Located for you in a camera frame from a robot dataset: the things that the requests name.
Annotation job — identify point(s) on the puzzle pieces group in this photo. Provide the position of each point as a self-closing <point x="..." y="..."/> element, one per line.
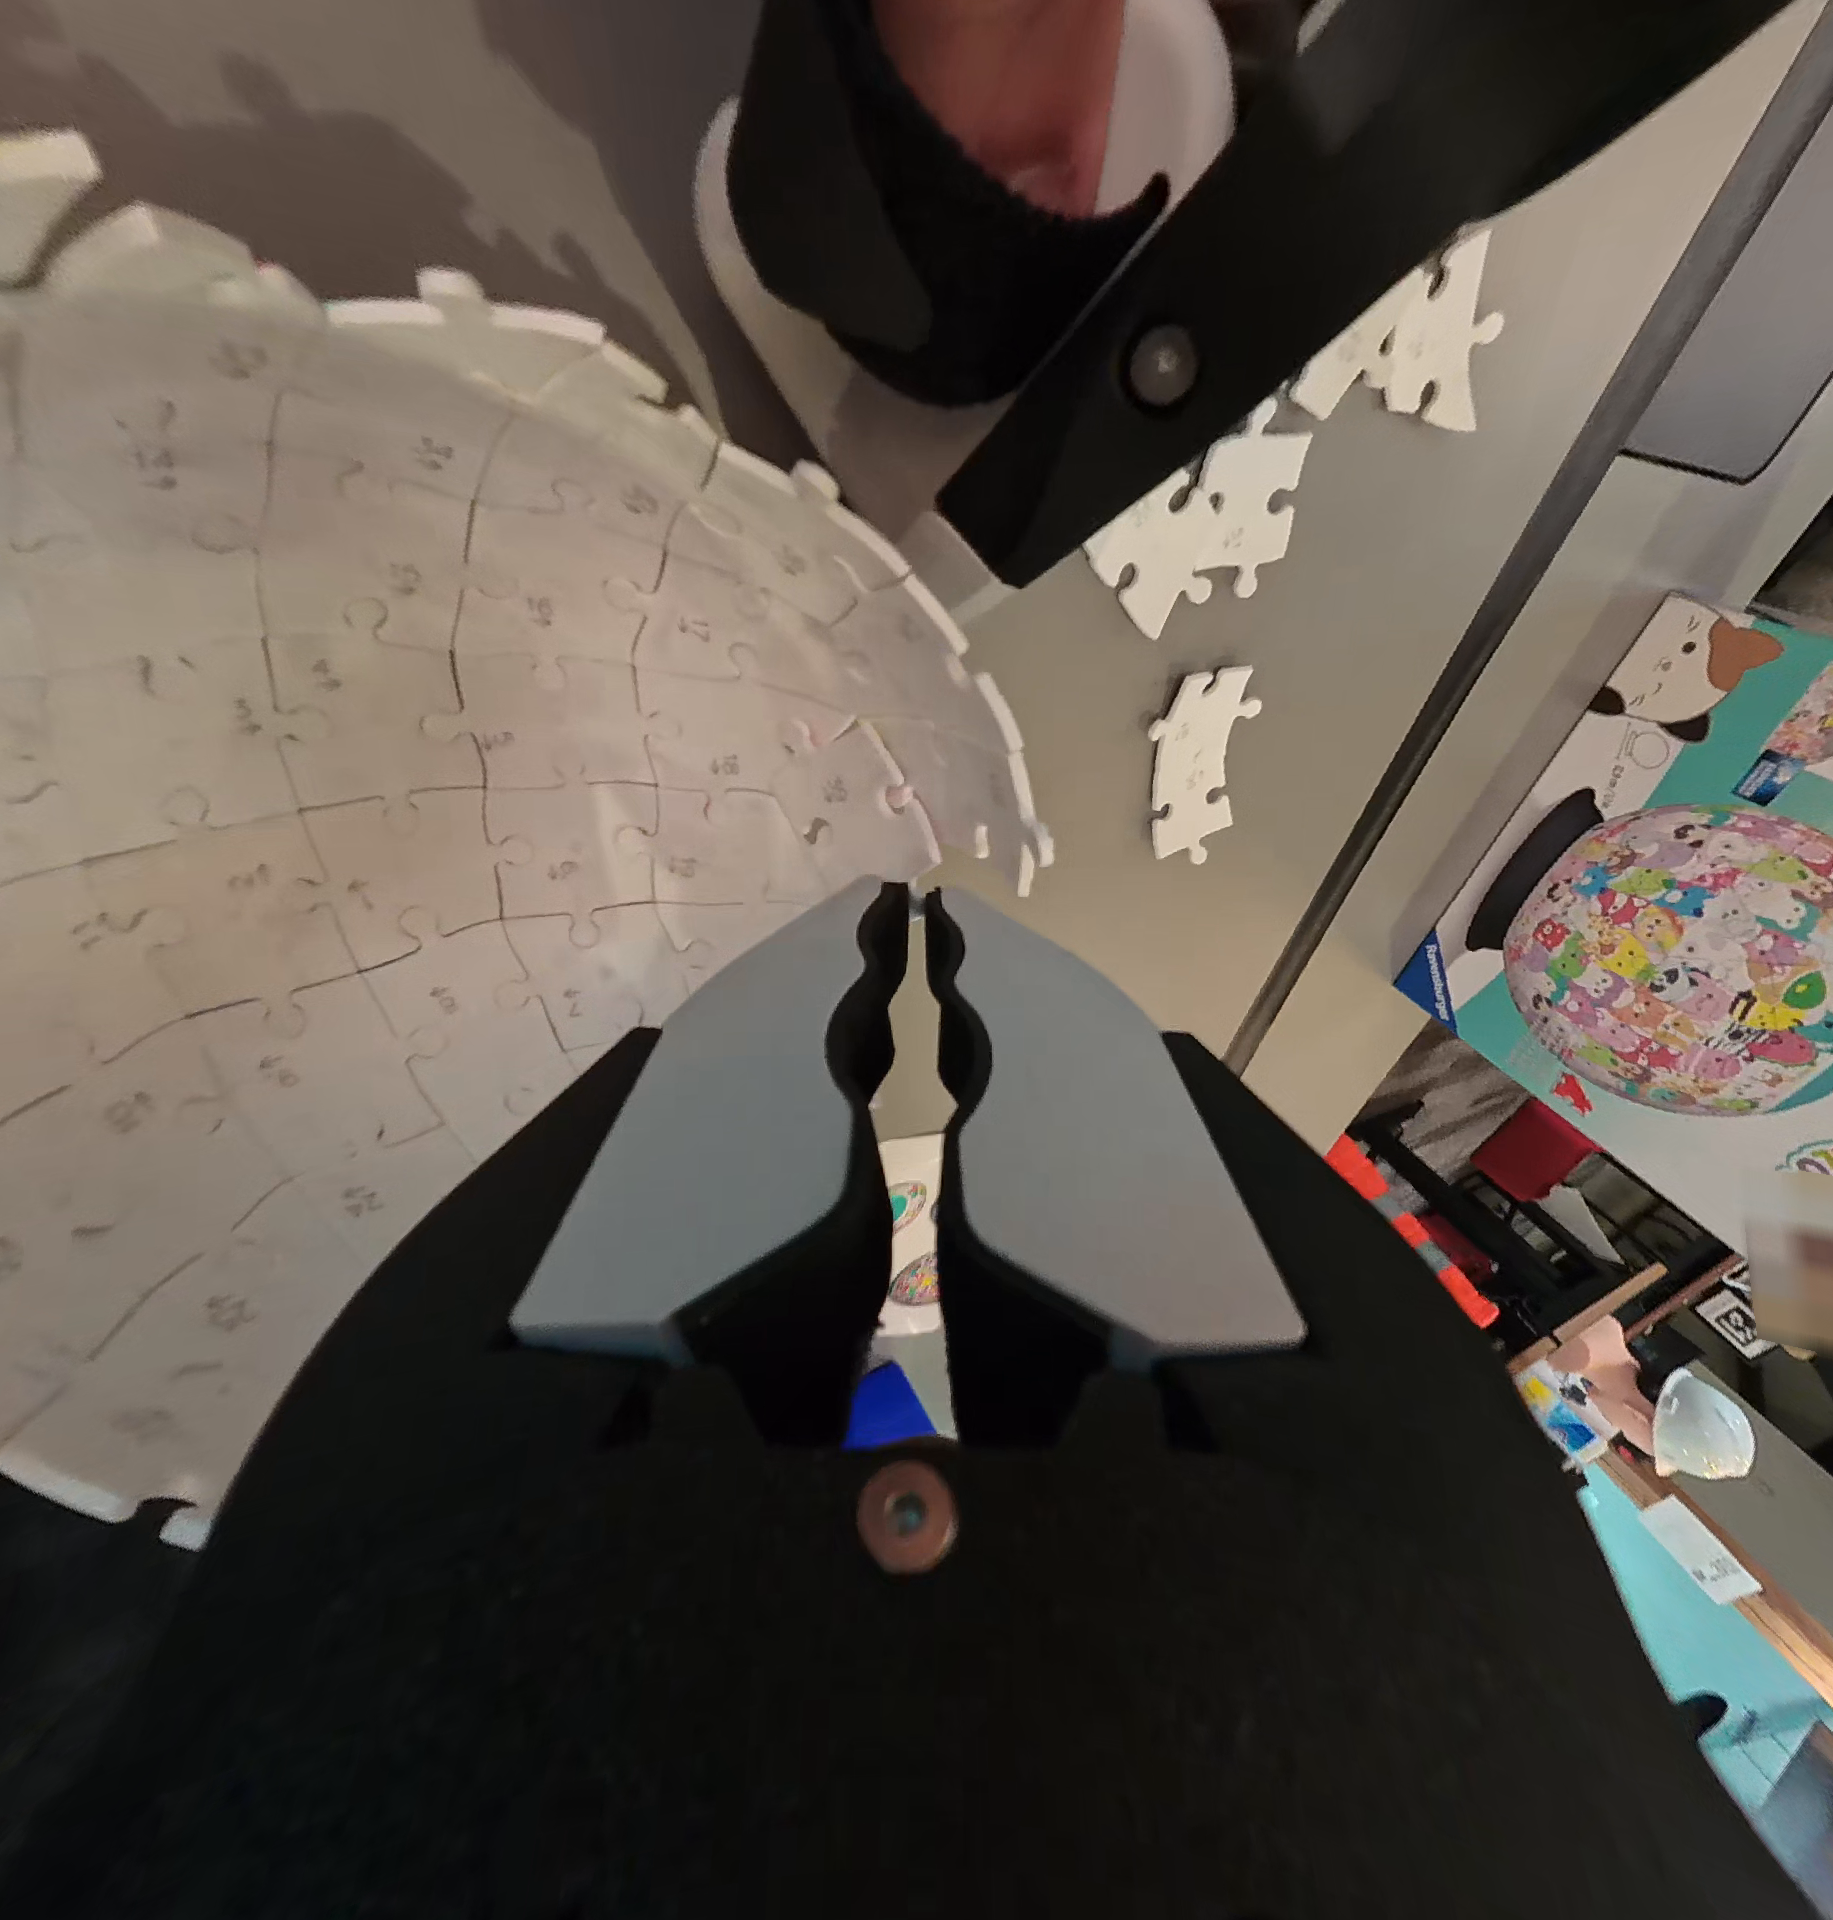
<point x="1218" y="511"/>

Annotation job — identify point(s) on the person's left hand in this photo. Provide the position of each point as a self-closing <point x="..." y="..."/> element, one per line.
<point x="1023" y="90"/>

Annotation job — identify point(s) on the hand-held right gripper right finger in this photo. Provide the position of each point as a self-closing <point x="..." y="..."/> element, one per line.
<point x="1128" y="1172"/>

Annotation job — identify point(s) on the clear plastic cup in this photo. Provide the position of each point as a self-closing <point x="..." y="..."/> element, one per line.
<point x="1703" y="1425"/>

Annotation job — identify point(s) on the red black object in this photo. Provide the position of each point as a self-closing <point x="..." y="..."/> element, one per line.
<point x="1414" y="1201"/>

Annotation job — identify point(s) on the partly built white puzzle ball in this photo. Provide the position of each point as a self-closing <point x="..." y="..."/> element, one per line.
<point x="319" y="782"/>

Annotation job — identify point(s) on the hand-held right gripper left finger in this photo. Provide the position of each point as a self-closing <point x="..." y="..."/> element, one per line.
<point x="706" y="1172"/>

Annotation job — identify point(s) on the colourful puzzle ball box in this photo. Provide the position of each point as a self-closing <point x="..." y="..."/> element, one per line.
<point x="1698" y="963"/>

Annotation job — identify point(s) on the printed instruction leaflet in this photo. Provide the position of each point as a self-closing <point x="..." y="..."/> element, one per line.
<point x="909" y="1246"/>

